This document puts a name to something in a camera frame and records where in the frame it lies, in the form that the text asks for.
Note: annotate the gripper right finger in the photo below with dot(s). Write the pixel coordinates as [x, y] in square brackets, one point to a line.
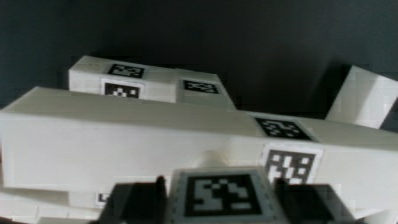
[312, 204]

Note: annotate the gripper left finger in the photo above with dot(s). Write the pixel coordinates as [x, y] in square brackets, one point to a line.
[136, 205]

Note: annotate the white tagged nut cube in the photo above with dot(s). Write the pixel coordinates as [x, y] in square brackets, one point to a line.
[223, 196]

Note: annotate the white chair back frame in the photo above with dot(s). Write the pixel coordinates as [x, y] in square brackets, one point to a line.
[87, 140]

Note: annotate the white chair leg with tag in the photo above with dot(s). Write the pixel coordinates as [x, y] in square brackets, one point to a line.
[200, 89]

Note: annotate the white U-shaped obstacle frame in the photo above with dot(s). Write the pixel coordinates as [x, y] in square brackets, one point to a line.
[365, 100]

